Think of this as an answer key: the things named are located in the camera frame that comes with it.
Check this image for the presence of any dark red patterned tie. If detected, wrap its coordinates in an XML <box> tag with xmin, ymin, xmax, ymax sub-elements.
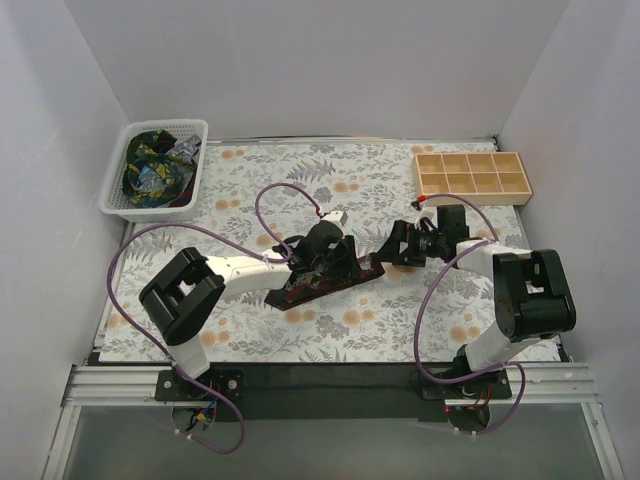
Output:
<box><xmin>264</xmin><ymin>254</ymin><xmax>385</xmax><ymax>311</ymax></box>

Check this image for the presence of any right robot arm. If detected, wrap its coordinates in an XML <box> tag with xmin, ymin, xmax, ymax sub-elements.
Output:
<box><xmin>374</xmin><ymin>205</ymin><xmax>576</xmax><ymax>398</ymax></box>

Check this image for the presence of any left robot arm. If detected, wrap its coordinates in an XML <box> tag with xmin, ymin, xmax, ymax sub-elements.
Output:
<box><xmin>139</xmin><ymin>220</ymin><xmax>360</xmax><ymax>400</ymax></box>

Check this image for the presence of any floral table mat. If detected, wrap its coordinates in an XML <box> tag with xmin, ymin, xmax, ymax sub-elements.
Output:
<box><xmin>97</xmin><ymin>141</ymin><xmax>560</xmax><ymax>364</ymax></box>

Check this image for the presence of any wooden compartment box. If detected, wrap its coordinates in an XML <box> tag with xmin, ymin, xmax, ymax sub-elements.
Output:
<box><xmin>412</xmin><ymin>152</ymin><xmax>532</xmax><ymax>206</ymax></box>

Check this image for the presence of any silver blue patterned tie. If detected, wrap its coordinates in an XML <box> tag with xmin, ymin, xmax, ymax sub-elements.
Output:
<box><xmin>128</xmin><ymin>136</ymin><xmax>201</xmax><ymax>206</ymax></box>

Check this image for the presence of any white plastic basket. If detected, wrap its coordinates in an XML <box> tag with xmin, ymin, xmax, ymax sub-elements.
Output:
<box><xmin>100</xmin><ymin>119</ymin><xmax>208</xmax><ymax>223</ymax></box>

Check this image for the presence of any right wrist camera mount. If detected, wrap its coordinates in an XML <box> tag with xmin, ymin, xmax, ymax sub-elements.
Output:
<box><xmin>411</xmin><ymin>195</ymin><xmax>435</xmax><ymax>231</ymax></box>

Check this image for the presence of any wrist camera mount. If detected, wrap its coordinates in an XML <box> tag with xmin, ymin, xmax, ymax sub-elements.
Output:
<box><xmin>411</xmin><ymin>195</ymin><xmax>435</xmax><ymax>231</ymax></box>
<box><xmin>322</xmin><ymin>210</ymin><xmax>348</xmax><ymax>228</ymax></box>

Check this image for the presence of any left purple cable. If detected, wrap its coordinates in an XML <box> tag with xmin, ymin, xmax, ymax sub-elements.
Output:
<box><xmin>107</xmin><ymin>183</ymin><xmax>326</xmax><ymax>454</ymax></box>

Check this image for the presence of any purple cable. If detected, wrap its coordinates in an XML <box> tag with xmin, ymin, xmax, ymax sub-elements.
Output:
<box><xmin>107</xmin><ymin>183</ymin><xmax>326</xmax><ymax>454</ymax></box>
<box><xmin>410</xmin><ymin>193</ymin><xmax>526</xmax><ymax>436</ymax></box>

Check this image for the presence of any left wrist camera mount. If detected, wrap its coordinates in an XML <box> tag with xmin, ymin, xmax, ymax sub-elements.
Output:
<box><xmin>322</xmin><ymin>210</ymin><xmax>348</xmax><ymax>228</ymax></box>

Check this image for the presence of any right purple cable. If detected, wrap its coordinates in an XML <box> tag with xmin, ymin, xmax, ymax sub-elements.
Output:
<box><xmin>410</xmin><ymin>193</ymin><xmax>526</xmax><ymax>436</ymax></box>

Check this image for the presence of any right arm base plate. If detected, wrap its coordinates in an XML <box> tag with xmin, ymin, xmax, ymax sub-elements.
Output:
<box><xmin>410</xmin><ymin>370</ymin><xmax>512</xmax><ymax>402</ymax></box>

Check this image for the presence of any aluminium frame rail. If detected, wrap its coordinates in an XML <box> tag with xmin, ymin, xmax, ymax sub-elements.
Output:
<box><xmin>44</xmin><ymin>362</ymin><xmax>624</xmax><ymax>479</ymax></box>

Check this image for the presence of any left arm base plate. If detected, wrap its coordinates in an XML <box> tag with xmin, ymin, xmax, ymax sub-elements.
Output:
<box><xmin>154</xmin><ymin>369</ymin><xmax>243</xmax><ymax>402</ymax></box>

